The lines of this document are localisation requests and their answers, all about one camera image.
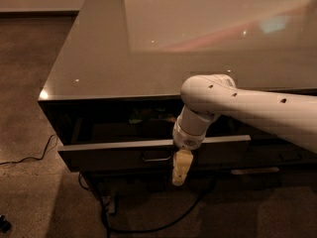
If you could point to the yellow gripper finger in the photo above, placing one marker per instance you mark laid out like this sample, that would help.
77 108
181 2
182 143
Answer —
182 161

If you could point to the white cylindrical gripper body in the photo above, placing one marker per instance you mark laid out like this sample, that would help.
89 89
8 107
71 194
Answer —
186 138

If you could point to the drawer with metal handle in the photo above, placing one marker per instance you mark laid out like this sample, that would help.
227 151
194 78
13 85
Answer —
120 147

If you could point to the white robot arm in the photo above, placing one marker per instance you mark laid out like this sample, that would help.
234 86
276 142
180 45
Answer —
205 98

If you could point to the right dark drawer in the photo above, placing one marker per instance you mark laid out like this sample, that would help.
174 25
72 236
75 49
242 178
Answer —
262 154

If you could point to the dark cabinet with glossy top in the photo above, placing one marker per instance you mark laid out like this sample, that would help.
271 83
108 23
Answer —
122 55

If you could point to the green snack bag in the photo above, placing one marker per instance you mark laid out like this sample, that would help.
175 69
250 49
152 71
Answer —
140 115

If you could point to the black object on floor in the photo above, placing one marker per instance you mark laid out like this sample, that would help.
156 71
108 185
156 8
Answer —
5 225

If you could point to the dark wall baseboard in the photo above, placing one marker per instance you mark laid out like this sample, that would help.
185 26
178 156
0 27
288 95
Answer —
38 14

